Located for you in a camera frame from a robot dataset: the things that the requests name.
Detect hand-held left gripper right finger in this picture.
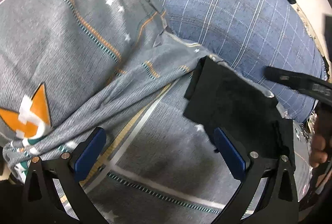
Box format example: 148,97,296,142
213,127,299,224

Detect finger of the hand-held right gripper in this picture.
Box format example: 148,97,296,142
264,66,332,100

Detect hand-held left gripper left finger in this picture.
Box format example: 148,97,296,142
22,127,108,224

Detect black pants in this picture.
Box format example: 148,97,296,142
183,56,297,170

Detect person's right hand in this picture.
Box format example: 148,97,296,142
310,110,329,168

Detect grey star-print bedsheet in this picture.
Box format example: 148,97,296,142
52,75,321,224

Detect blue plaid pillow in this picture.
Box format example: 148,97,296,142
123,0,328,124

